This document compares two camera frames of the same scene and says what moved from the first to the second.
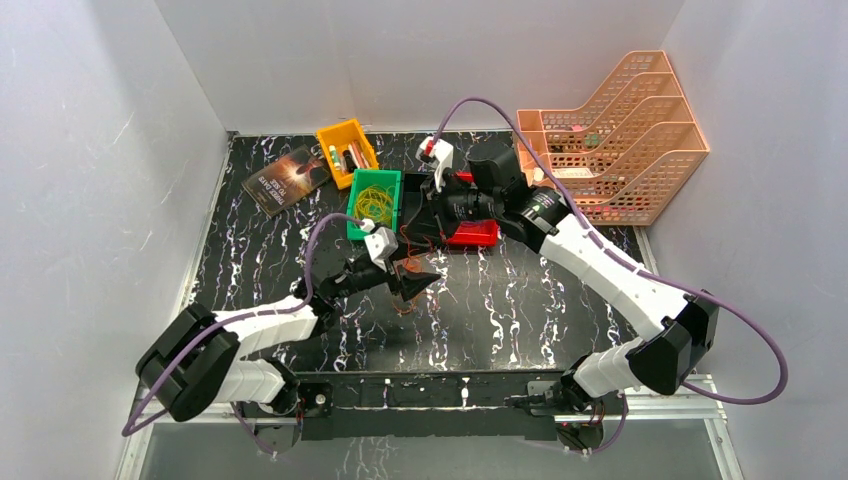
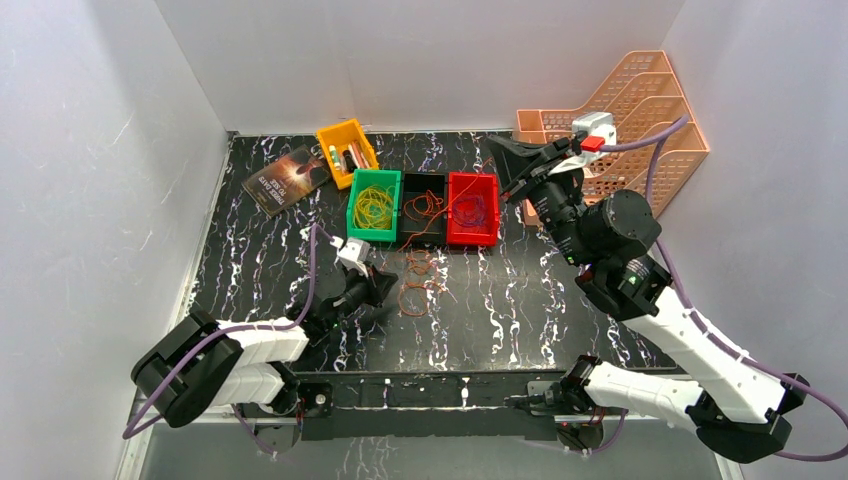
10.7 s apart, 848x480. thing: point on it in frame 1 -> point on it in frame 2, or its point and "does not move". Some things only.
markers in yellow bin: x=353 y=157 does not move
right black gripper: x=438 y=200 -> x=515 y=162
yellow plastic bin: x=346 y=149 does not move
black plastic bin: x=417 y=215 does not move
